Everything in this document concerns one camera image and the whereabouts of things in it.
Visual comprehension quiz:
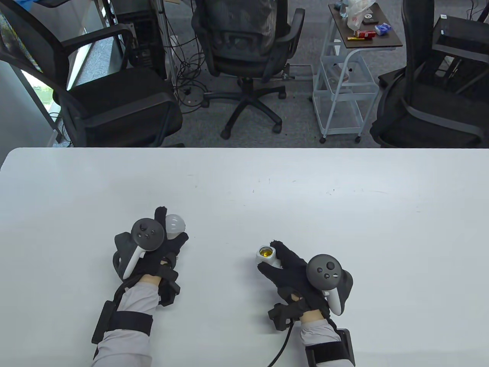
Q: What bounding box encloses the person's left hand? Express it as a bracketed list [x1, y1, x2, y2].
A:
[132, 206, 189, 306]

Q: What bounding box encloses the person's right hand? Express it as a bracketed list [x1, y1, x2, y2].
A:
[257, 240, 332, 331]

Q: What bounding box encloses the white light bulb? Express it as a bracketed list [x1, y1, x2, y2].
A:
[164, 214, 188, 239]

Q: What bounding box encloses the white light bulb socket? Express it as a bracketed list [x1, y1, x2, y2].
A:
[255, 246, 283, 270]

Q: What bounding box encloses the person's left forearm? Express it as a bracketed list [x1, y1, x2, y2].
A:
[92, 274, 163, 367]

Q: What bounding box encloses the person's right forearm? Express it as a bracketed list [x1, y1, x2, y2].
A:
[300, 309, 343, 367]

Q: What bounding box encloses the gray tracking controller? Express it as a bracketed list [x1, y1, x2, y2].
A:
[306, 254, 354, 316]
[113, 218, 167, 280]

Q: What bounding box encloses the black armrest office chair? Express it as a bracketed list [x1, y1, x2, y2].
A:
[0, 0, 184, 148]

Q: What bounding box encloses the black high-back office chair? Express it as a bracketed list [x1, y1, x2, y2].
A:
[370, 0, 489, 149]

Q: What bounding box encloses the black computer tower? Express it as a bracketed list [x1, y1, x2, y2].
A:
[115, 0, 168, 81]

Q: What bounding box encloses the black mesh office chair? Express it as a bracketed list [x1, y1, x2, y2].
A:
[191, 0, 306, 140]

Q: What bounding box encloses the white cart with brown top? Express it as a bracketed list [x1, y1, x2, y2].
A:
[313, 3, 403, 144]

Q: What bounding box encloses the white plastic bag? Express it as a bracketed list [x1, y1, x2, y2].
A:
[342, 0, 377, 30]

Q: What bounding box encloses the black side table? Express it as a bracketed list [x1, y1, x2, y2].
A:
[432, 15, 489, 96]

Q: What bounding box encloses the black cable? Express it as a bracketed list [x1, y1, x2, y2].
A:
[267, 323, 294, 367]

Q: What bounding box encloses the tangle of black cables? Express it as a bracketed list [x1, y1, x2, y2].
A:
[164, 34, 210, 113]

